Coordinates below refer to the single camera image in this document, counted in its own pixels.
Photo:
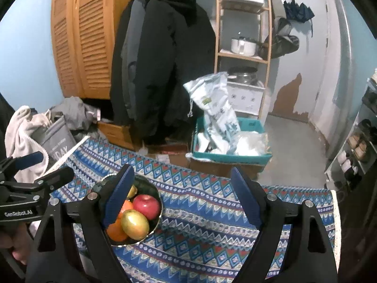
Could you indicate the grey crumpled cloth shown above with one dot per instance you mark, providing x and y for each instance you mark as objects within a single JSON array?
[{"x": 73, "y": 112}]

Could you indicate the group of assorted shoes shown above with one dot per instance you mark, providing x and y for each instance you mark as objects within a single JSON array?
[{"x": 360, "y": 149}]

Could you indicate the orange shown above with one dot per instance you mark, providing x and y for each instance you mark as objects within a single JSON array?
[
  {"x": 126, "y": 207},
  {"x": 116, "y": 231}
]

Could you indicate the grey tote bag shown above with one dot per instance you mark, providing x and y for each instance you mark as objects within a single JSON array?
[{"x": 57, "y": 144}]

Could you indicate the white enamel pot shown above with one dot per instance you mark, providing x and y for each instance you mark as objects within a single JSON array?
[{"x": 241, "y": 47}]

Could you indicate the brown cardboard box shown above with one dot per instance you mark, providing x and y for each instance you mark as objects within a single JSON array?
[{"x": 223, "y": 169}]

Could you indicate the white shoe rack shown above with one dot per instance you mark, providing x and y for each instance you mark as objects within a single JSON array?
[{"x": 330, "y": 171}]

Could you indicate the wooden shelf rack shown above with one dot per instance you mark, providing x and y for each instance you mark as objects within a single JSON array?
[{"x": 219, "y": 35}]

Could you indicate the white patterned basket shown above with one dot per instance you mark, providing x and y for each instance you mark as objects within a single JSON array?
[{"x": 246, "y": 97}]

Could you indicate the red apple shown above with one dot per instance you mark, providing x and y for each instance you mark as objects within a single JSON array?
[{"x": 146, "y": 207}]

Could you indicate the black hooded jacket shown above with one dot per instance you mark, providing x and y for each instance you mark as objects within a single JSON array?
[{"x": 170, "y": 64}]

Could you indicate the white hoodie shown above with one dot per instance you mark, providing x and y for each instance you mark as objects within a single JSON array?
[{"x": 20, "y": 135}]

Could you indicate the pale blue door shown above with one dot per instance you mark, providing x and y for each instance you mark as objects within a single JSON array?
[{"x": 306, "y": 64}]

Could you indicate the clear plastic bags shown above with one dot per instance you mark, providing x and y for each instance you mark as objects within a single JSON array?
[{"x": 250, "y": 144}]

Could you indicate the blue patterned tablecloth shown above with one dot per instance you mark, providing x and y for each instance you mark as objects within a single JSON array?
[{"x": 200, "y": 212}]

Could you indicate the teal storage box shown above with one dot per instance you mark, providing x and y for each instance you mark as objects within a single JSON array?
[{"x": 229, "y": 157}]

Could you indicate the person's left hand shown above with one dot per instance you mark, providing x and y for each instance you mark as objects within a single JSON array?
[{"x": 17, "y": 241}]

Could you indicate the wooden louvered wardrobe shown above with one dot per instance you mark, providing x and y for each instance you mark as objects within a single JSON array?
[{"x": 88, "y": 35}]

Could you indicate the grey jacket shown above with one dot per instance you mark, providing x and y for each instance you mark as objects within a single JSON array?
[{"x": 132, "y": 50}]

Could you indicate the steel pot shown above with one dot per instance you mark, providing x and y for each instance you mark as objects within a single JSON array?
[{"x": 243, "y": 76}]

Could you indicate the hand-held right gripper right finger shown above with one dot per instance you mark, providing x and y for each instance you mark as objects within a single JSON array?
[{"x": 249, "y": 200}]

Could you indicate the green glass bowl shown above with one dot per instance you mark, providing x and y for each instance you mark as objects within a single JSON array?
[{"x": 147, "y": 187}]

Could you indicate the dark blue folded umbrella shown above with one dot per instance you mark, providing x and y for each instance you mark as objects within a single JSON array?
[{"x": 297, "y": 10}]

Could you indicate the grey backpack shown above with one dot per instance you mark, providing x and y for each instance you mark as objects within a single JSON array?
[{"x": 279, "y": 42}]

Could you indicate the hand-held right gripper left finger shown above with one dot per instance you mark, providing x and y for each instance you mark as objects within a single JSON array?
[{"x": 117, "y": 200}]

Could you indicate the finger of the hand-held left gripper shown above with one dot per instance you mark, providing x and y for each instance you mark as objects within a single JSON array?
[
  {"x": 28, "y": 159},
  {"x": 56, "y": 178}
]

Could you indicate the white printed rice bag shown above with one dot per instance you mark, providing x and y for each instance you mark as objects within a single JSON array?
[{"x": 215, "y": 106}]

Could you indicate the wooden drawer box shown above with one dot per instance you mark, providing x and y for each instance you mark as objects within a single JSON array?
[{"x": 116, "y": 132}]

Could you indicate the yellow pear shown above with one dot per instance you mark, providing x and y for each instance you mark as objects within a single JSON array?
[
  {"x": 135, "y": 224},
  {"x": 132, "y": 191}
]

